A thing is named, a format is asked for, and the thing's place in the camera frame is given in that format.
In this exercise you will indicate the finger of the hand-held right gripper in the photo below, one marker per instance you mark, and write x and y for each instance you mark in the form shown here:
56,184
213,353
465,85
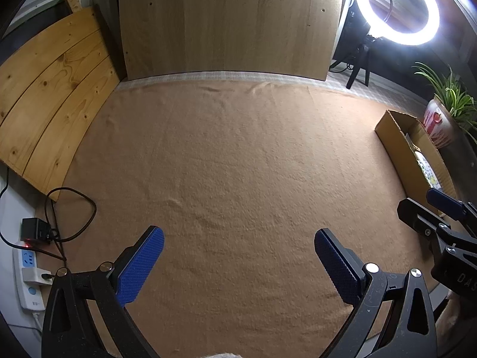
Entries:
413,212
445,200

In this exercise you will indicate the cardboard box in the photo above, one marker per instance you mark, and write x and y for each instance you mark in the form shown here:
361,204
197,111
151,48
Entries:
395,145

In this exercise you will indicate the large light wood board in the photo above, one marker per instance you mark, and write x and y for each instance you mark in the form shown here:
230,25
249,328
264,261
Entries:
223,22

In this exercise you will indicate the pine wood panel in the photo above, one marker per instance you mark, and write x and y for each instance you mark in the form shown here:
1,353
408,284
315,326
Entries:
52,93

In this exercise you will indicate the white power strip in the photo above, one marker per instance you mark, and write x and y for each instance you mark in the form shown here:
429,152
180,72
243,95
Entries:
26,287

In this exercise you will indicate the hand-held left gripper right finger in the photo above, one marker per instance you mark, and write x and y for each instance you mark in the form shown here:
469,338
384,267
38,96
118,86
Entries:
335,268

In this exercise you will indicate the person's right forearm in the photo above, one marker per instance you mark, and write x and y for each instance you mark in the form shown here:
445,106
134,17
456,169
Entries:
456,324

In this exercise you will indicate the white plug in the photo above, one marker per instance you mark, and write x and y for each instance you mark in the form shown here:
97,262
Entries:
37,275

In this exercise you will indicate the black power adapter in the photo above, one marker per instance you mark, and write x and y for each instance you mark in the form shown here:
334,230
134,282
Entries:
35,231

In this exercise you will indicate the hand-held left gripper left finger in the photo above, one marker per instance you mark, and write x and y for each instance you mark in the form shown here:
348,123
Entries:
143,261

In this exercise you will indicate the dotted tissue pack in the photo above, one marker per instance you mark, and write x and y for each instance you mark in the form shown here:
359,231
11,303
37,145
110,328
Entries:
428,171

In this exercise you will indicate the white window frame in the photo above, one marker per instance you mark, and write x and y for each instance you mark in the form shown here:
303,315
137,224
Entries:
48,0

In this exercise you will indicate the wooden stick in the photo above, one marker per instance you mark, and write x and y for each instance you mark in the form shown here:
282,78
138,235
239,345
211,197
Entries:
72,3

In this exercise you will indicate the potted spider plant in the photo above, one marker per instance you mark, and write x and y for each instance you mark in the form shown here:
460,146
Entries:
438,123

